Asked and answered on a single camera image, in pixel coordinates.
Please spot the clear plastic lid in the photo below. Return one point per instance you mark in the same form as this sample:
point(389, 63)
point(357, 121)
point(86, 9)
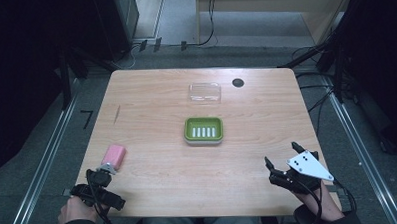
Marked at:
point(205, 92)

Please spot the black floor plug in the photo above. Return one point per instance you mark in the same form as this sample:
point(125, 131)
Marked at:
point(143, 45)
point(183, 45)

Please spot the green soap dish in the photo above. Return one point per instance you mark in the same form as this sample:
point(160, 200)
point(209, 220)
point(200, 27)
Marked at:
point(188, 130)

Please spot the black cabinet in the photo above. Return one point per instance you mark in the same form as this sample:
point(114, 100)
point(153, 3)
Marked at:
point(116, 24)

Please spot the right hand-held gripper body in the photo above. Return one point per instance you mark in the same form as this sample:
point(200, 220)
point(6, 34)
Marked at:
point(308, 166)

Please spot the pink soap bar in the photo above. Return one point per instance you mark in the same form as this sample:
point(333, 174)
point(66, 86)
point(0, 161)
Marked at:
point(114, 155)

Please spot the light wooden furniture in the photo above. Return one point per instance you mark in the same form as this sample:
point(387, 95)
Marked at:
point(320, 17)

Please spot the black round table grommet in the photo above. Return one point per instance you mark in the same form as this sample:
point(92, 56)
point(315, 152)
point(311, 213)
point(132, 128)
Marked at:
point(238, 83)

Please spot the metal floor rail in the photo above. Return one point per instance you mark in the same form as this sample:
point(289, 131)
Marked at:
point(364, 146)
point(44, 157)

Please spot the black metal stand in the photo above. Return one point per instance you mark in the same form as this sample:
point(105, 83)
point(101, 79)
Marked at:
point(65, 80)
point(336, 70)

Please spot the person's left hand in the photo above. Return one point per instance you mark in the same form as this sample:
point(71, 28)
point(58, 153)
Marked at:
point(73, 211)

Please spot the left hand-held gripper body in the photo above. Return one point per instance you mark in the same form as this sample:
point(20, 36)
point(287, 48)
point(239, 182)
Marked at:
point(101, 195)

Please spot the person's right hand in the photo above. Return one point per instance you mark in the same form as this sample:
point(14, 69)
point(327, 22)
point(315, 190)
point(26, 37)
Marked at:
point(326, 204)

